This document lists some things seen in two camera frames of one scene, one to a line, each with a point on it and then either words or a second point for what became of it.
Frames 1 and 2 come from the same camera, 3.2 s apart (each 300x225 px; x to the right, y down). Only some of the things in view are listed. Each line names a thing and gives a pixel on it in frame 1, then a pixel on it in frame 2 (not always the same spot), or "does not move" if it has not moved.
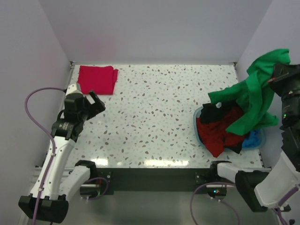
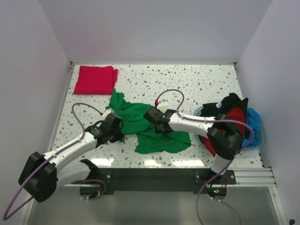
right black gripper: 281,71 to 157,131
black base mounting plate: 105,180 does not move
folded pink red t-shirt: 100,79 does not move
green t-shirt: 253,94 to 147,139
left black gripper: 94,109 to 119,136
